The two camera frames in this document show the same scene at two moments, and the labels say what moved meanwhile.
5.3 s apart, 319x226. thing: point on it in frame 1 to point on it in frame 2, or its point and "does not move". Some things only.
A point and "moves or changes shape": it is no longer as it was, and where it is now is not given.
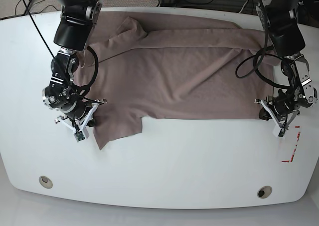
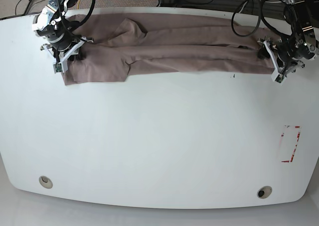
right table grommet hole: x=264 y=191 does not move
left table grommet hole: x=45 y=182 does not move
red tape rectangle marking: x=291 y=157 does not move
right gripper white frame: x=265 y=114 to x=279 y=75
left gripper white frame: x=88 y=121 to x=61 y=66
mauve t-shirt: x=144 y=66 moves or changes shape
